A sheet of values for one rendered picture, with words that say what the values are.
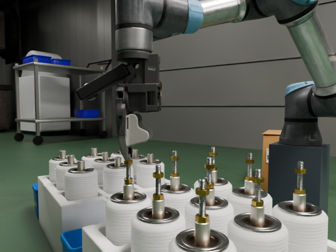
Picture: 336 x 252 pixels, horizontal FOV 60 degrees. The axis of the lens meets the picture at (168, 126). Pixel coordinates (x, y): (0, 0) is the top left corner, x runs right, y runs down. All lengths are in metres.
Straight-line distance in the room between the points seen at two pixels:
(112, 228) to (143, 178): 0.39
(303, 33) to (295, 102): 0.30
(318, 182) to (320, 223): 0.57
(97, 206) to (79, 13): 4.62
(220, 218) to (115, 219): 0.20
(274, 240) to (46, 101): 4.46
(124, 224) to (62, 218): 0.29
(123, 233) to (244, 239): 0.24
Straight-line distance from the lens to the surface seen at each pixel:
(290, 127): 1.17
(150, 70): 0.58
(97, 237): 0.64
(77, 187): 0.88
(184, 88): 3.55
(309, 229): 0.58
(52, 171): 1.12
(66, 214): 0.86
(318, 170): 1.14
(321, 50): 1.00
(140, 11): 0.59
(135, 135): 0.57
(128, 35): 0.58
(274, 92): 3.07
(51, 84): 4.83
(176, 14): 0.64
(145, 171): 0.97
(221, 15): 0.89
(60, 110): 4.90
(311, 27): 0.97
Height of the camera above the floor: 0.44
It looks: 4 degrees down
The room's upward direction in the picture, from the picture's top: straight up
